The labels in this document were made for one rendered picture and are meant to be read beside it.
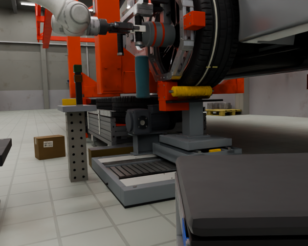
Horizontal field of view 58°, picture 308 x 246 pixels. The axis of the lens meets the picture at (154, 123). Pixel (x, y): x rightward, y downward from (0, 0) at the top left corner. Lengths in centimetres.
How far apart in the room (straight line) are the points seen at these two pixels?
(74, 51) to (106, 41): 195
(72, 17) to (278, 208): 102
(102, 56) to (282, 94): 519
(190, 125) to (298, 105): 487
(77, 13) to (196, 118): 94
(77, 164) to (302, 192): 143
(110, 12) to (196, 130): 102
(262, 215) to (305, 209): 5
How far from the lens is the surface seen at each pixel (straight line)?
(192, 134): 175
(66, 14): 121
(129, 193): 126
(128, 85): 207
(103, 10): 212
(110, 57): 206
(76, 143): 170
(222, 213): 35
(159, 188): 131
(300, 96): 643
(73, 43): 401
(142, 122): 188
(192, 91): 162
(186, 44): 149
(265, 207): 37
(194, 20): 143
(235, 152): 169
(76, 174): 174
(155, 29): 165
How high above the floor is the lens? 47
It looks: 5 degrees down
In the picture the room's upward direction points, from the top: 2 degrees counter-clockwise
